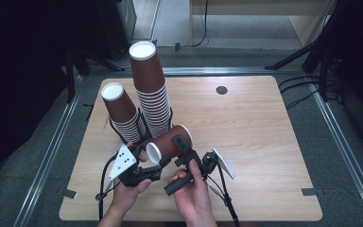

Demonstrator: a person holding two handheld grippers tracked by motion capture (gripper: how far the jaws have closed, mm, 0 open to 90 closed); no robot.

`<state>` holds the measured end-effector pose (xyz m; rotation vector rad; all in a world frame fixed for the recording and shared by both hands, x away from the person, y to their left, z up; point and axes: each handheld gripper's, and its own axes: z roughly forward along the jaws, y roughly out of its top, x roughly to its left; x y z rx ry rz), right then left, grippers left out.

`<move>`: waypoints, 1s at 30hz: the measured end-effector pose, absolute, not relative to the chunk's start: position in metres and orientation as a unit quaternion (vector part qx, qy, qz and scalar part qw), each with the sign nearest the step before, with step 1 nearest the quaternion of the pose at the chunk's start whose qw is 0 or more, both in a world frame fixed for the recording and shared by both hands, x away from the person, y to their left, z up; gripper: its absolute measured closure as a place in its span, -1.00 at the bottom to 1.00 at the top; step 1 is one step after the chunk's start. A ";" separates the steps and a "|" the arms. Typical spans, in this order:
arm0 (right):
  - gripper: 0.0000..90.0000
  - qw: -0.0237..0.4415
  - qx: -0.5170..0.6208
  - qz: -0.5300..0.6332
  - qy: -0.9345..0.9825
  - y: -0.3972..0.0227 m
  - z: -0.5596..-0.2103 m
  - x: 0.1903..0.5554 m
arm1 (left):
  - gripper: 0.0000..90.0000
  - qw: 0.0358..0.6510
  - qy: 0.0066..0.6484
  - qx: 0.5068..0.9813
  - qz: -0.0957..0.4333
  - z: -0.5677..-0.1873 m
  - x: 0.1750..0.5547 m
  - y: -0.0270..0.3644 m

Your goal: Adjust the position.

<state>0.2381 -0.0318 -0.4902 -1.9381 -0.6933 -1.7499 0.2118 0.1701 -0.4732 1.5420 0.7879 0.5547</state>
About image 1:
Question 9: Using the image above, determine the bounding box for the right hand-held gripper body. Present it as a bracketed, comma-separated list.
[164, 148, 235, 197]

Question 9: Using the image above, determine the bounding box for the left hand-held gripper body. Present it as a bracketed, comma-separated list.
[107, 144, 164, 188]

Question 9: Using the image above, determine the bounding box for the single brown paper cup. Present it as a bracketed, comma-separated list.
[145, 124, 193, 165]

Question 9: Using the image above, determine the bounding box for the black wire cup holder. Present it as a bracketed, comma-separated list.
[137, 107, 175, 142]
[108, 108, 149, 148]

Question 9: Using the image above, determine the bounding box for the tall stack of brown cups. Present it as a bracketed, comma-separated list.
[129, 40, 173, 140]

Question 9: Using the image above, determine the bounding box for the person's left hand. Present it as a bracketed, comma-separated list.
[111, 142, 153, 217]

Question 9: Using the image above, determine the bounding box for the person's right hand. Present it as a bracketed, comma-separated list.
[168, 158, 217, 227]

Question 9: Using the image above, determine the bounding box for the short stack of brown cups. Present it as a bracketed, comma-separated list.
[100, 81, 147, 145]

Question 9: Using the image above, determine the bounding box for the grey tape strip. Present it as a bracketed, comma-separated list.
[60, 188, 78, 200]
[301, 187, 325, 197]

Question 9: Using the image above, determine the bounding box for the black tripod stand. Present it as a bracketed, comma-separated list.
[63, 46, 127, 104]
[264, 0, 353, 103]

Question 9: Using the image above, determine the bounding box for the dark metal cabinet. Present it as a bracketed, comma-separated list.
[95, 0, 138, 62]

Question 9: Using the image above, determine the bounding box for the left hand-held gripper cable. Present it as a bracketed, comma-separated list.
[95, 154, 121, 222]

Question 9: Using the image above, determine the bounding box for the hand-held gripper cable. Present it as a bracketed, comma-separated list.
[206, 162, 241, 227]
[95, 154, 121, 222]

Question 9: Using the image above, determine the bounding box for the right hand-held gripper cable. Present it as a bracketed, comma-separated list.
[206, 162, 241, 227]

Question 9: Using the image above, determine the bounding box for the metal floor rail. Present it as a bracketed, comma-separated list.
[86, 65, 305, 78]
[306, 83, 363, 227]
[12, 75, 86, 227]

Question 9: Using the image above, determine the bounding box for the black floor cable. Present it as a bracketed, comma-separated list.
[280, 80, 321, 95]
[277, 75, 322, 88]
[285, 89, 339, 111]

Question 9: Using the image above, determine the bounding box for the thin black hanging cable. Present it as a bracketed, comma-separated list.
[179, 0, 210, 49]

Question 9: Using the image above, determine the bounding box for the light wooden furniture frame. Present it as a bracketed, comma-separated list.
[188, 0, 339, 48]

